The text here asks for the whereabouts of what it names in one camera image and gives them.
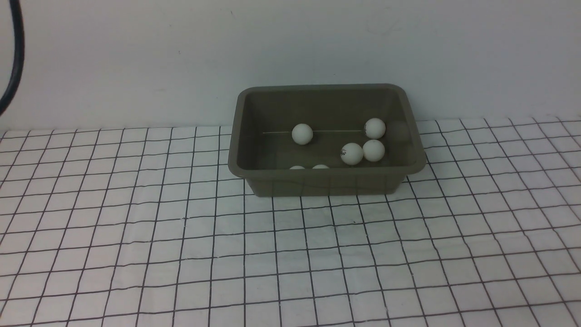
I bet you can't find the white printed ping-pong ball front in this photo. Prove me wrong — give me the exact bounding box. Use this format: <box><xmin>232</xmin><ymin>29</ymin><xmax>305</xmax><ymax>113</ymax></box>
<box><xmin>340</xmin><ymin>143</ymin><xmax>364</xmax><ymax>166</ymax></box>

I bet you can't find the white printed ping-pong ball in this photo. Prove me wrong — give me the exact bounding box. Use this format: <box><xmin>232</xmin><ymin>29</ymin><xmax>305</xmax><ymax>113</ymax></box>
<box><xmin>364</xmin><ymin>118</ymin><xmax>386</xmax><ymax>139</ymax></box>
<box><xmin>340</xmin><ymin>143</ymin><xmax>364</xmax><ymax>166</ymax></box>

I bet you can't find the olive green plastic bin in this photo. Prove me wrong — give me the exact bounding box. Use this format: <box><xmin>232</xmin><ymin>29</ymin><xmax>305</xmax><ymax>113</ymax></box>
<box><xmin>228</xmin><ymin>84</ymin><xmax>427</xmax><ymax>197</ymax></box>

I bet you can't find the black left camera cable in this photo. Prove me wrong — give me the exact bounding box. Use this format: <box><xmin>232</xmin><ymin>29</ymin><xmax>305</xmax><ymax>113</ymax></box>
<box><xmin>0</xmin><ymin>0</ymin><xmax>25</xmax><ymax>116</ymax></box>

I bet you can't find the white checkered tablecloth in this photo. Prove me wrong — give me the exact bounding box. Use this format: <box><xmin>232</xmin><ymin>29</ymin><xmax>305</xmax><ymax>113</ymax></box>
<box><xmin>0</xmin><ymin>117</ymin><xmax>581</xmax><ymax>327</ymax></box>

